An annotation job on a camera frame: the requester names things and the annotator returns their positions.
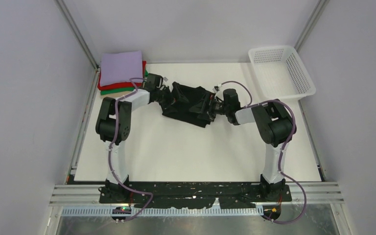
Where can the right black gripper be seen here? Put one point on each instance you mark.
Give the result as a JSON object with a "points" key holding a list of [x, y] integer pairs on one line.
{"points": [[212, 105]]}

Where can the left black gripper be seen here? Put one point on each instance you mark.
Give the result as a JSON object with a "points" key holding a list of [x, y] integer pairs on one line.
{"points": [[168, 98]]}

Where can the black t shirt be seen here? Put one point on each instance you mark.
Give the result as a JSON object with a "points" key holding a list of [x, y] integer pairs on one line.
{"points": [[188, 107]]}

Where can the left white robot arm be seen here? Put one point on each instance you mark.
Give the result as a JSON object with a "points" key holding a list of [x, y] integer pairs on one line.
{"points": [[114, 125]]}

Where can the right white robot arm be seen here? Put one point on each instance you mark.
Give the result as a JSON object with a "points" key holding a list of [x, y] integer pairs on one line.
{"points": [[276, 125]]}

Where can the folded green t shirt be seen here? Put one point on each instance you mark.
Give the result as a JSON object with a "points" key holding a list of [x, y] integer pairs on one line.
{"points": [[126, 86]]}

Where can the folded red t shirt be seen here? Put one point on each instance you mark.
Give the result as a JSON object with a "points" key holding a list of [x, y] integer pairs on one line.
{"points": [[121, 85]]}

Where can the folded beige t shirt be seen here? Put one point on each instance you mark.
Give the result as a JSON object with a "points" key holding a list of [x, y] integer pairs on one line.
{"points": [[116, 93]]}

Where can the folded lavender t shirt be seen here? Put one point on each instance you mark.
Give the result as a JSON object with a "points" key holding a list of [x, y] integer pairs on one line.
{"points": [[120, 67]]}

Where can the white plastic basket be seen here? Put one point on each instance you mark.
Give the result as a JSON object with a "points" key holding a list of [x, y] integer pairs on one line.
{"points": [[280, 73]]}

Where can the white slotted cable duct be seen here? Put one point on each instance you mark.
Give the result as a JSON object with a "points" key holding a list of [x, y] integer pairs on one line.
{"points": [[126, 211]]}

